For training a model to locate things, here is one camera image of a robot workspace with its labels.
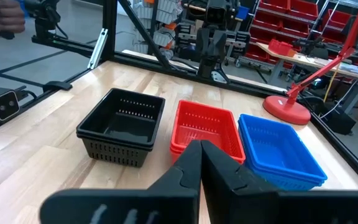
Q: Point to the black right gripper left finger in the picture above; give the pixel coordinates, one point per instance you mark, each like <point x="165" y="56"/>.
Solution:
<point x="185" y="174"/>

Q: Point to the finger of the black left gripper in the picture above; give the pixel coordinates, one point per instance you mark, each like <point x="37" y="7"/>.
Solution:
<point x="221" y="43"/>
<point x="202" y="43"/>

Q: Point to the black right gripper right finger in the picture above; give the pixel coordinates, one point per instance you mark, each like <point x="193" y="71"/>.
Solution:
<point x="235" y="193"/>

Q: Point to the red slotted plastic basket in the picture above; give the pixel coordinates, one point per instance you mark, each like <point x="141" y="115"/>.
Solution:
<point x="175" y="155"/>
<point x="204" y="124"/>

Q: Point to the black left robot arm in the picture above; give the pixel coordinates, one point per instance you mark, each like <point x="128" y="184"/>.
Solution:
<point x="208" y="68"/>

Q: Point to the small blue bin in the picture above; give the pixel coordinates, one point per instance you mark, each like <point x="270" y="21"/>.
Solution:
<point x="242" y="12"/>

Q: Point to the white bin rack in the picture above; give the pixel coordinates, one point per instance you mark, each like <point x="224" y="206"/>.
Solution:
<point x="163" y="37"/>

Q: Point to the red bin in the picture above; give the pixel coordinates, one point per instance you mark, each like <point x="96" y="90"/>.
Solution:
<point x="280" y="47"/>

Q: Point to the red storage bins rack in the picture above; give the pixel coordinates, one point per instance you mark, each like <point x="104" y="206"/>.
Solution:
<point x="303" y="7"/>

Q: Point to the wooden work table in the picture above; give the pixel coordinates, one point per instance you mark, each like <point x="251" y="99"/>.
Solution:
<point x="309" y="60"/>

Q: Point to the red lamp stand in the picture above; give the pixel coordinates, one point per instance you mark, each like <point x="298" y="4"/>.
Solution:
<point x="286" y="109"/>

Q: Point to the black floor box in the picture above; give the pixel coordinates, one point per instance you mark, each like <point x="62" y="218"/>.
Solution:
<point x="340" y="123"/>

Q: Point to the black plastic foot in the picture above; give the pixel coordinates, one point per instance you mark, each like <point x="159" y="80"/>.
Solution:
<point x="57" y="85"/>

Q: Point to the black clamp-mounted device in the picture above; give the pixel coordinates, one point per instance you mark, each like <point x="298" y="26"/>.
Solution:
<point x="43" y="18"/>

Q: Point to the person's hand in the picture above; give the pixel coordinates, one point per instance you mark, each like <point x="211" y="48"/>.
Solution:
<point x="6" y="18"/>

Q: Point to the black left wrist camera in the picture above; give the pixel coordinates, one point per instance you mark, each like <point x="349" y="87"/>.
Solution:
<point x="215" y="12"/>

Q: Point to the black diagonal frame brace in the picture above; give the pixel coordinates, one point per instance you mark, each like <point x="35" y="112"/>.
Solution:
<point x="145" y="34"/>

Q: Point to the black vertical frame post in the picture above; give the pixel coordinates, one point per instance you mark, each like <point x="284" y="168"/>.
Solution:
<point x="109" y="28"/>

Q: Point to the silver metal bracket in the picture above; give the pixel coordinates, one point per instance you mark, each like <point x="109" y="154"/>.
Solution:
<point x="97" y="49"/>

